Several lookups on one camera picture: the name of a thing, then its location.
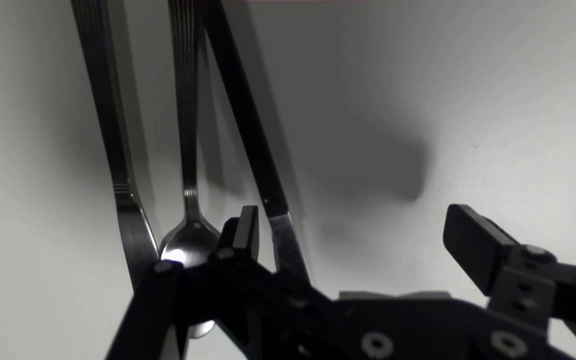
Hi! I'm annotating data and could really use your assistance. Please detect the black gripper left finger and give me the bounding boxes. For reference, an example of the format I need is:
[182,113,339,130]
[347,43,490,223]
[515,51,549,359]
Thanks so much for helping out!
[107,206,330,360]

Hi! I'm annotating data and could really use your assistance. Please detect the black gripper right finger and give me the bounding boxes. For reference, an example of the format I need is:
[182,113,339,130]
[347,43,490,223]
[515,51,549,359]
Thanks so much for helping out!
[442,205,576,360]

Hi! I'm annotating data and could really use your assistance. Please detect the black-handled knife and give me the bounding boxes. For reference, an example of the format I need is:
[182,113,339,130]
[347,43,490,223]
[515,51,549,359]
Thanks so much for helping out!
[71,0,158,288]
[199,0,310,283]

